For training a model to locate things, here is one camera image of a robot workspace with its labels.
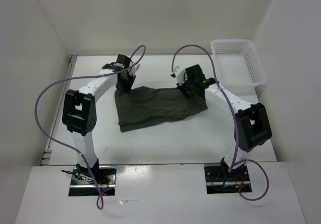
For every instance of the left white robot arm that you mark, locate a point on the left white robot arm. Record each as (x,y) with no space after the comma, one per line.
(79,110)

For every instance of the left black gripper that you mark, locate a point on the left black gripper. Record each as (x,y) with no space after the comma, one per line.
(132,78)

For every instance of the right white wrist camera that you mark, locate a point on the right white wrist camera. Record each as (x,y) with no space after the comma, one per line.
(179,74)

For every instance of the white plastic basket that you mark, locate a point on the white plastic basket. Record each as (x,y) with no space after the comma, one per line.
(238,63)

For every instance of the olive green shorts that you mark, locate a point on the olive green shorts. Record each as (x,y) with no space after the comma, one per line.
(145,107)

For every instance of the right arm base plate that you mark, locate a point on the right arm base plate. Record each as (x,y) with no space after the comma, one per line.
(219,183)

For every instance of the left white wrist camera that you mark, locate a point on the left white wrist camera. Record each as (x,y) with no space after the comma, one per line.
(135,67)

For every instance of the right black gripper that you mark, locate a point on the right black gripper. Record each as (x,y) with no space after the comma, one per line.
(181,87)

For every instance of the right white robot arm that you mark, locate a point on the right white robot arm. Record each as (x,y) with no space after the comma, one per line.
(252,127)

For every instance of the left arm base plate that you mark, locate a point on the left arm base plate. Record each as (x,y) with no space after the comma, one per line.
(83,185)

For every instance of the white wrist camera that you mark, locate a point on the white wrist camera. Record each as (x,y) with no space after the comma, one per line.
(179,74)
(135,67)

